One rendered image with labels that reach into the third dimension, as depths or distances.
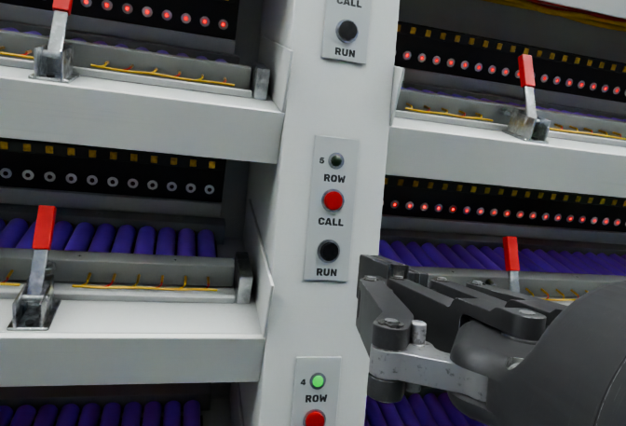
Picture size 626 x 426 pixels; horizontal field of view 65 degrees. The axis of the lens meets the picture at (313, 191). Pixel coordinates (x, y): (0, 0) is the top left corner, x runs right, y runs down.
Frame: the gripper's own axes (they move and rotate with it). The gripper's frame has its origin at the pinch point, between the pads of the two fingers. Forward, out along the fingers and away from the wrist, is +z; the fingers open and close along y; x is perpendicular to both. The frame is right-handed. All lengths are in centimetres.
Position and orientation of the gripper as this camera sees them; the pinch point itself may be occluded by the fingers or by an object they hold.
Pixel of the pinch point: (388, 286)
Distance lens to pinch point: 31.3
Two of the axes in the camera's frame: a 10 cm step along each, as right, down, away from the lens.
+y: 9.6, 0.9, 2.6
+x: 0.9, -10.0, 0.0
